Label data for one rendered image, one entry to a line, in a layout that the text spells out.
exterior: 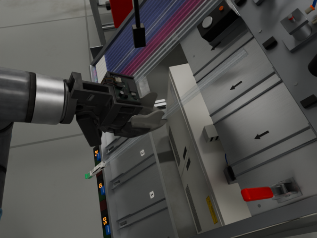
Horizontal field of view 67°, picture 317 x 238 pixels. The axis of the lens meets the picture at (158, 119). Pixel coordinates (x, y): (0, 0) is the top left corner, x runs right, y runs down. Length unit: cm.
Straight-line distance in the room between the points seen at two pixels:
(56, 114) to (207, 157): 61
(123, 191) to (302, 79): 51
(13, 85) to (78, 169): 124
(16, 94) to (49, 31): 206
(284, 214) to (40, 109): 38
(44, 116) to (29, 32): 212
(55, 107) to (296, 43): 35
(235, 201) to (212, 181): 9
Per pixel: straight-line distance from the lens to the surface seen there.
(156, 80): 184
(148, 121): 46
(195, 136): 90
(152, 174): 60
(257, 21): 45
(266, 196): 37
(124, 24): 87
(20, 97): 37
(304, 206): 41
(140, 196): 64
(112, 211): 71
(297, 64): 39
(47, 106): 37
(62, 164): 162
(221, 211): 84
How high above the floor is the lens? 142
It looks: 60 degrees down
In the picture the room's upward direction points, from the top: straight up
